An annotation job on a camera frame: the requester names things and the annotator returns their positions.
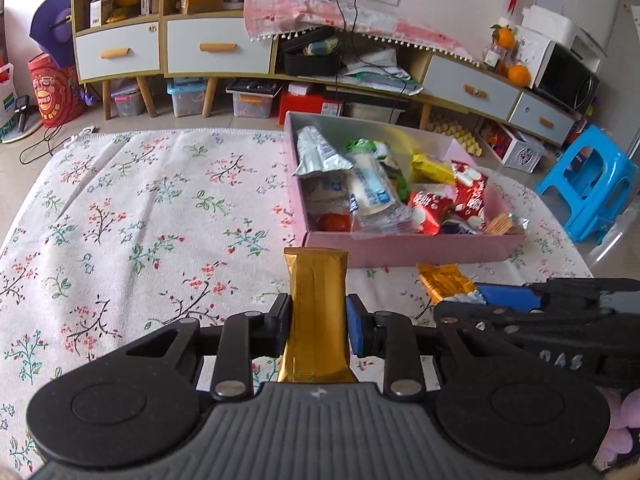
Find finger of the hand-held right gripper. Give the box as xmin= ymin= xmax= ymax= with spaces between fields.
xmin=472 ymin=277 xmax=640 ymax=312
xmin=432 ymin=302 xmax=542 ymax=327

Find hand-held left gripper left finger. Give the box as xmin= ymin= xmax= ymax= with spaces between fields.
xmin=120 ymin=292 xmax=293 ymax=402

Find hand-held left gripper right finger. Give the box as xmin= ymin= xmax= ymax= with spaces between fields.
xmin=346 ymin=293 xmax=506 ymax=400

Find golden snack packet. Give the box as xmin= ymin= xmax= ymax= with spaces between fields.
xmin=277 ymin=247 xmax=358 ymax=384

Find orange cracker packet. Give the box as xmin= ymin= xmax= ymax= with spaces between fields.
xmin=481 ymin=211 xmax=529 ymax=237

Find pink cardboard box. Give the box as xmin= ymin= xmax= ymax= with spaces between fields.
xmin=282 ymin=111 xmax=527 ymax=270

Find dark blue snack packet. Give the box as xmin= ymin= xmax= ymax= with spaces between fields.
xmin=440 ymin=217 xmax=483 ymax=236

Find red orange white snack packet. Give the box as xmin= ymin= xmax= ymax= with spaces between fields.
xmin=317 ymin=212 xmax=352 ymax=233

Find white blue bread packet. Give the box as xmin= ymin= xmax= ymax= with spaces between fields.
xmin=348 ymin=152 xmax=416 ymax=235

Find yellow snack packet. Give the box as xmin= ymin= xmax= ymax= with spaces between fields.
xmin=410 ymin=153 xmax=457 ymax=185

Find silver long snack packet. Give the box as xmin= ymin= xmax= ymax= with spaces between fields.
xmin=292 ymin=126 xmax=354 ymax=177

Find green snack packet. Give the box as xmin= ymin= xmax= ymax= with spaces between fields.
xmin=345 ymin=139 xmax=412 ymax=198

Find white plastic crate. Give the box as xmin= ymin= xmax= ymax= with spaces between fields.
xmin=482 ymin=120 xmax=546 ymax=168

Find yellow egg tray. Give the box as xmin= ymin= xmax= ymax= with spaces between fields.
xmin=425 ymin=112 xmax=483 ymax=156

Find floral tablecloth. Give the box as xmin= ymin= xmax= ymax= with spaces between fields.
xmin=0 ymin=129 xmax=596 ymax=471

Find blue plastic stool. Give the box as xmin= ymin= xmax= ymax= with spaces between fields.
xmin=536 ymin=124 xmax=640 ymax=243

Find white cabinet drawer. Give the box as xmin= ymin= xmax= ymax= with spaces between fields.
xmin=166 ymin=17 xmax=273 ymax=76
xmin=74 ymin=22 xmax=162 ymax=82
xmin=509 ymin=94 xmax=576 ymax=142
xmin=425 ymin=54 xmax=521 ymax=108

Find clear storage bin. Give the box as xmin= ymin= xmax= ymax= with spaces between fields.
xmin=345 ymin=100 xmax=401 ymax=123

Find clear bin black top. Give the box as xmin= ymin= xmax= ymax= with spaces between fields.
xmin=226 ymin=79 xmax=283 ymax=120

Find red shoe box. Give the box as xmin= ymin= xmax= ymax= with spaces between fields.
xmin=279 ymin=90 xmax=346 ymax=121

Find black white microwave oven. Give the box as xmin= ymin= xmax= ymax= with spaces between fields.
xmin=532 ymin=40 xmax=601 ymax=111

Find white printed carton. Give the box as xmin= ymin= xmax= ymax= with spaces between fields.
xmin=515 ymin=35 xmax=553 ymax=86

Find glass jar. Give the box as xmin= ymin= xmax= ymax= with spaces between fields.
xmin=482 ymin=42 xmax=506 ymax=68

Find clear bin blue lid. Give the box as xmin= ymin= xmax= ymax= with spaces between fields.
xmin=166 ymin=77 xmax=207 ymax=118

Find black storage case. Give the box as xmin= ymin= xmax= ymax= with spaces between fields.
xmin=279 ymin=27 xmax=346 ymax=78

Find pile of white papers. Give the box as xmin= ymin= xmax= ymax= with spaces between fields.
xmin=342 ymin=47 xmax=425 ymax=96

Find clear bin pink contents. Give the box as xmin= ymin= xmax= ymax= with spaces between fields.
xmin=111 ymin=79 xmax=147 ymax=117

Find white foam box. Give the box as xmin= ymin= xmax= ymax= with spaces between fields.
xmin=521 ymin=5 xmax=581 ymax=47

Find white board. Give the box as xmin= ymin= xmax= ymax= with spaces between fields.
xmin=605 ymin=0 xmax=640 ymax=111

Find pink cloth with pompoms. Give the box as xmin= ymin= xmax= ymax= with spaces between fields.
xmin=243 ymin=0 xmax=481 ymax=66

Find grey stand base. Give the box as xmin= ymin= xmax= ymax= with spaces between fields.
xmin=0 ymin=95 xmax=43 ymax=145

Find red gift bag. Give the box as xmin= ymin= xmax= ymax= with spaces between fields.
xmin=27 ymin=52 xmax=86 ymax=128

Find brown cardboard box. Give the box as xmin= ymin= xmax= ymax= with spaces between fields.
xmin=180 ymin=0 xmax=226 ymax=15

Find yellow orange bag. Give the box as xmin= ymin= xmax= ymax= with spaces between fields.
xmin=112 ymin=0 xmax=143 ymax=23

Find white shopping bag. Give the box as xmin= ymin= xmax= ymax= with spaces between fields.
xmin=0 ymin=62 xmax=16 ymax=126

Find purple sun hat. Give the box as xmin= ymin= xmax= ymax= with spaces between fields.
xmin=30 ymin=0 xmax=78 ymax=68

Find black floor cable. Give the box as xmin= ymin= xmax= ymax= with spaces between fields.
xmin=20 ymin=125 xmax=83 ymax=166

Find black charger cable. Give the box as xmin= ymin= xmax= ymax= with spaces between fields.
xmin=330 ymin=0 xmax=351 ymax=106
xmin=350 ymin=0 xmax=411 ymax=111

